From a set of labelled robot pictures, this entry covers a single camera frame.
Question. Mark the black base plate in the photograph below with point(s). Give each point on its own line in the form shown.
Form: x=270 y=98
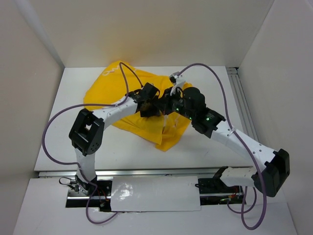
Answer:
x=215 y=192
x=78 y=198

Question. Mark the yellow pillowcase with white print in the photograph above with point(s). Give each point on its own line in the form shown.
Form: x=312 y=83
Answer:
x=109 y=87

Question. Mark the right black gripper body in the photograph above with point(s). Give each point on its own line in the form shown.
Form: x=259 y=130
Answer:
x=172 y=103

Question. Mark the aluminium rail front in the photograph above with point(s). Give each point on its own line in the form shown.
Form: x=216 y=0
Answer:
x=133 y=172

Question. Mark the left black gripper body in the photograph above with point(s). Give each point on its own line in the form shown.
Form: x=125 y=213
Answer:
x=150 y=109

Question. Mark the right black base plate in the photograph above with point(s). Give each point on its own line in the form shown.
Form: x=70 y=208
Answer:
x=215 y=192

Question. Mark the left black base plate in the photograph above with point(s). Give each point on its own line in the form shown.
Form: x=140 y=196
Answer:
x=78 y=198

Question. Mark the white cover plate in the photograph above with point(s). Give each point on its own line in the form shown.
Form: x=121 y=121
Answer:
x=155 y=194

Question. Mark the aluminium rail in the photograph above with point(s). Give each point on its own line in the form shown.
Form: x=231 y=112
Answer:
x=241 y=103
x=133 y=172

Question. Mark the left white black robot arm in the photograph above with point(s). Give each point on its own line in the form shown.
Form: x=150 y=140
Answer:
x=87 y=131

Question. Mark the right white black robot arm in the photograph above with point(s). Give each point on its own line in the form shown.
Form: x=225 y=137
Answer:
x=271 y=168

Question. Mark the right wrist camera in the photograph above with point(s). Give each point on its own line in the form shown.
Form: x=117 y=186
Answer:
x=177 y=80

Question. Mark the aluminium rail right side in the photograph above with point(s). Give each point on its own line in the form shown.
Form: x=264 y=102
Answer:
x=241 y=103

